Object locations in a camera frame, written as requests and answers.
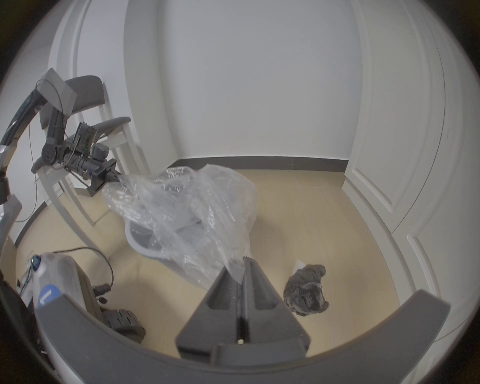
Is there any white wardrobe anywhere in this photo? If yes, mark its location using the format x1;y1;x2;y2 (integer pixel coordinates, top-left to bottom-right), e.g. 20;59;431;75
343;0;480;338

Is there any light grey trash bin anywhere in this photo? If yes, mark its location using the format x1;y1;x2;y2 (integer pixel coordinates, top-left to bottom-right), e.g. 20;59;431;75
125;215;226;280

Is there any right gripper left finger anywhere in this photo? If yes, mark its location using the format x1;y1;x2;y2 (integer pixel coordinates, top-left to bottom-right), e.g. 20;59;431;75
175;266;244;362

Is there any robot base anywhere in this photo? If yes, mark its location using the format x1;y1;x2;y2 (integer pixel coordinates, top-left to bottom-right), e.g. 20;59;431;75
0;195;147;344

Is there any black cable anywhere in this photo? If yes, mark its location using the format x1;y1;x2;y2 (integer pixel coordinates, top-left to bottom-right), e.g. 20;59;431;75
52;245;115;304

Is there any clear plastic bag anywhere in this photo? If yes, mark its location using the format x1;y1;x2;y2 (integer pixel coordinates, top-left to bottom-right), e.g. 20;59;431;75
101;164;257;291

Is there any crumpled black plastic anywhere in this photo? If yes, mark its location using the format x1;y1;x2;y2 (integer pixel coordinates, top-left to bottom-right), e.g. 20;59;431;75
283;263;331;316

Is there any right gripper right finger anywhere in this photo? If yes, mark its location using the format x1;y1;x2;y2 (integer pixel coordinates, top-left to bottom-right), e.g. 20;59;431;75
242;257;312;350

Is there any grey white chair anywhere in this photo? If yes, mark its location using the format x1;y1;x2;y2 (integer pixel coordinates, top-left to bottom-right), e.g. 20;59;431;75
35;75;152;226

